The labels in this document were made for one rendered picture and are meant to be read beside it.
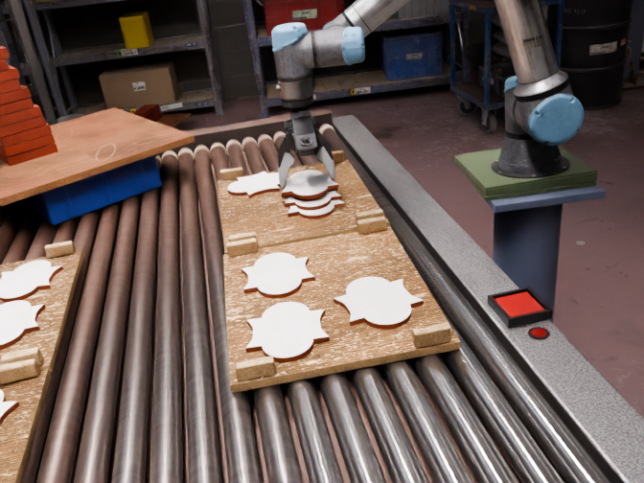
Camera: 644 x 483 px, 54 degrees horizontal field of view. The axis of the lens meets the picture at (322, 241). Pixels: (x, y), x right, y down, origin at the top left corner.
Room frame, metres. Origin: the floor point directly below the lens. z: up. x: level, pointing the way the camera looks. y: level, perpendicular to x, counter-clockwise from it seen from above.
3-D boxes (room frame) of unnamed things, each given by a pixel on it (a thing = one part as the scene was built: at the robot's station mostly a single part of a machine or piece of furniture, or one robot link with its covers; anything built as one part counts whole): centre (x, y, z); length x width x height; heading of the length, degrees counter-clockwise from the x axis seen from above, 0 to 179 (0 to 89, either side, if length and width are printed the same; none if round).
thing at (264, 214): (1.36, 0.05, 0.93); 0.41 x 0.35 x 0.02; 7
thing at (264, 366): (0.74, 0.12, 0.95); 0.06 x 0.02 x 0.03; 96
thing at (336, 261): (0.95, 0.01, 0.93); 0.41 x 0.35 x 0.02; 6
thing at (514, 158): (1.48, -0.54, 0.95); 0.15 x 0.15 x 0.10
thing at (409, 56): (5.66, -0.98, 0.32); 0.50 x 0.41 x 0.37; 88
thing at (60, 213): (1.61, 0.61, 0.97); 0.31 x 0.31 x 0.10; 37
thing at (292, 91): (1.38, 0.02, 1.19); 0.08 x 0.08 x 0.05
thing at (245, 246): (1.12, 0.16, 0.95); 0.06 x 0.02 x 0.03; 96
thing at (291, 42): (1.38, 0.01, 1.27); 0.09 x 0.08 x 0.11; 88
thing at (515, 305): (0.85, -0.31, 0.92); 0.06 x 0.06 x 0.01; 9
